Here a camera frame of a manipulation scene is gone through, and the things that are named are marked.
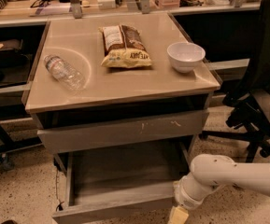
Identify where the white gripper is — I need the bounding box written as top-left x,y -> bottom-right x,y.
167,180 -> 205,224

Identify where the grey drawer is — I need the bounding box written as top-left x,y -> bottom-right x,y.
53,140 -> 188,224
37,110 -> 208,154

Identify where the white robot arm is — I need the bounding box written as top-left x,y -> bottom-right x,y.
168,154 -> 270,224

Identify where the grey top drawer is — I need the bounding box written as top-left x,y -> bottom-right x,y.
37,110 -> 208,154

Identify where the grey drawer cabinet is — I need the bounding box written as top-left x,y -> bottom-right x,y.
21,11 -> 222,173

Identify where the black office chair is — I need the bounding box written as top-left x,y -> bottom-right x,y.
199,0 -> 270,162

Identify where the white bowl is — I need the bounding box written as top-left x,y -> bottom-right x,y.
167,42 -> 206,73

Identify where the yellow brown snack bag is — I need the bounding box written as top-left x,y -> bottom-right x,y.
100,24 -> 152,69

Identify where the black rolling table leg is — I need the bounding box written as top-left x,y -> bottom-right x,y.
0,105 -> 41,172

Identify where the clear plastic water bottle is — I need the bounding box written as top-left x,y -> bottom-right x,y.
44,54 -> 86,91

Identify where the black floor cable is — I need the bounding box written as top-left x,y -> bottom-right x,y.
54,168 -> 64,213

